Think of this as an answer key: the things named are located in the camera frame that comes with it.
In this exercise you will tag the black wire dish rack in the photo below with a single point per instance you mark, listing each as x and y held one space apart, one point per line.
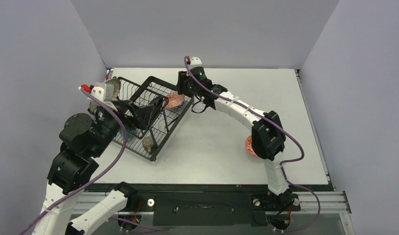
163 125

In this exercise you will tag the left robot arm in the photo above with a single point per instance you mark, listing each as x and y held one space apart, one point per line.
84 138

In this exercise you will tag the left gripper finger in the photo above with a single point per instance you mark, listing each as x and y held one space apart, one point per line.
124 106
135 121

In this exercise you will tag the olive green ceramic mug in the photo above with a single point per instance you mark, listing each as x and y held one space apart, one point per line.
149 144

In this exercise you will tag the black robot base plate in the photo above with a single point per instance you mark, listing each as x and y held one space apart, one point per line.
209 205

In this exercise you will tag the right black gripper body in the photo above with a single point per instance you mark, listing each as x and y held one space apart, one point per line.
181 82

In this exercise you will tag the speckled oval plate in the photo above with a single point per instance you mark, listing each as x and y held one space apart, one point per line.
107 91

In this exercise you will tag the red patterned upturned bowl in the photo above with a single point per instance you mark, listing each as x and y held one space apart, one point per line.
175 100

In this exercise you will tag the orange floral bowl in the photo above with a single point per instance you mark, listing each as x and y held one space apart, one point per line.
248 146

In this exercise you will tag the black round plate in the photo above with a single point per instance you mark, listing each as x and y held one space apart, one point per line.
151 111

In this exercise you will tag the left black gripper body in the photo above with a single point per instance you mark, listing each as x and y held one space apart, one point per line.
110 124

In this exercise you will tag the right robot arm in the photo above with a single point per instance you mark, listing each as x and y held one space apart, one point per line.
267 135

